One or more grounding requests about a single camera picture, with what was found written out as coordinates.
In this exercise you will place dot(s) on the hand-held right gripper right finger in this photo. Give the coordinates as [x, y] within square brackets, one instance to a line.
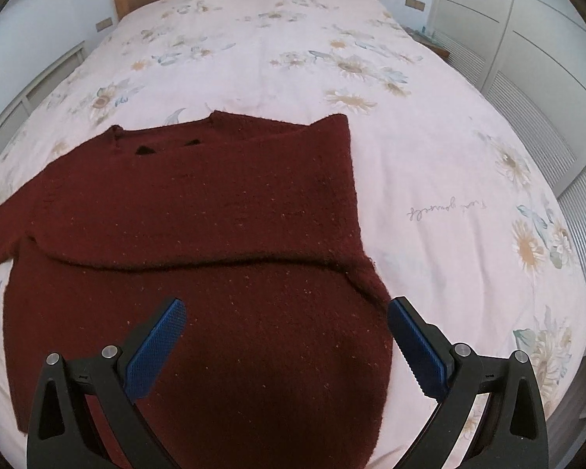
[417, 351]

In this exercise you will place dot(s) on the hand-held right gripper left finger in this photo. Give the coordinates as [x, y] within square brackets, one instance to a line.
[156, 347]

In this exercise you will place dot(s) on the dark red towel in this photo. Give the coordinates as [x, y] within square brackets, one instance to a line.
[200, 229]

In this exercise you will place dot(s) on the wooden nightstand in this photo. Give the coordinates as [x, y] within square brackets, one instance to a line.
[439, 52]

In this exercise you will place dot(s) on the pink floral duvet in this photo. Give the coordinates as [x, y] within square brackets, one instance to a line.
[298, 58]

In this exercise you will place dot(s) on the white louvered wardrobe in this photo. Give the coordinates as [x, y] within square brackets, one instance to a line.
[542, 58]

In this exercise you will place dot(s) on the brass wall socket plate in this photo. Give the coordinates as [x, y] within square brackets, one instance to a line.
[415, 3]
[104, 24]

